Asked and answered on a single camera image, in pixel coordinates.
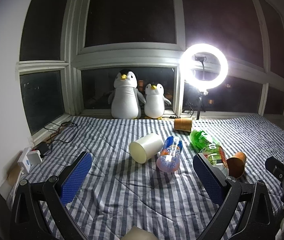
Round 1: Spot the white power strip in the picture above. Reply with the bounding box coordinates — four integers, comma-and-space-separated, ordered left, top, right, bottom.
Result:
18, 147, 42, 174

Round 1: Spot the white paper cup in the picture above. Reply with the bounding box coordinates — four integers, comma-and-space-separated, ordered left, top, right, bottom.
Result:
129, 133, 163, 164

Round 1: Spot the brown paper cup near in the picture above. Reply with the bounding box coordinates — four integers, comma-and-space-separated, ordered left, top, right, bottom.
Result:
226, 152, 246, 179

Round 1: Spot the blue white striped quilt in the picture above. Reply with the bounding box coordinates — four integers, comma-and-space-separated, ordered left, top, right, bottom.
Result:
24, 114, 284, 239

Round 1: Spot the beige object at bottom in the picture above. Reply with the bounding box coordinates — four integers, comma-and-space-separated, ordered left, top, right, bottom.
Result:
121, 226, 158, 240

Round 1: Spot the black cable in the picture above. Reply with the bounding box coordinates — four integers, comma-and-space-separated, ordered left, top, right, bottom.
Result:
42, 121, 80, 156

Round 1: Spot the green translucent cup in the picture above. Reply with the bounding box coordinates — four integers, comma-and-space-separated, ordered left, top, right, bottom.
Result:
190, 130, 219, 152

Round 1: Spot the large penguin plush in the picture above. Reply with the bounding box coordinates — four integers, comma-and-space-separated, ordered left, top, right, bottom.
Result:
108, 69, 146, 119

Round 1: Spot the black tripod stand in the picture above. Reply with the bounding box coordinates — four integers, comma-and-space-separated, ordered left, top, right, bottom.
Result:
182, 89, 206, 120

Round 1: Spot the ring light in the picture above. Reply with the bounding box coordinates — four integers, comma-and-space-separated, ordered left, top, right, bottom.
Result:
179, 43, 228, 92

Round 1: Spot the brown paper cup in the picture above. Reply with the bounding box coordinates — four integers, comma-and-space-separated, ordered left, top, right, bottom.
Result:
226, 152, 246, 179
174, 118, 192, 132

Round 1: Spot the white window frame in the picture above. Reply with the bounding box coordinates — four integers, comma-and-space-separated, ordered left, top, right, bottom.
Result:
18, 0, 284, 134

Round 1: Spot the small penguin plush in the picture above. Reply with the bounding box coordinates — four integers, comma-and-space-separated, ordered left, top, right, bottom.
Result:
144, 83, 172, 119

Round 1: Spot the brown paper cup far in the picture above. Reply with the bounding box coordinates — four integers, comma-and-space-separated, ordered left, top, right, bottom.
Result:
174, 118, 192, 132

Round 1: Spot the black power adapter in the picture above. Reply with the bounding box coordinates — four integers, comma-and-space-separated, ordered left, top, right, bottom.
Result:
33, 141, 49, 158

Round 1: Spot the blue orange printed cup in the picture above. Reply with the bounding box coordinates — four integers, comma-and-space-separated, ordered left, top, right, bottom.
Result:
157, 135, 183, 173

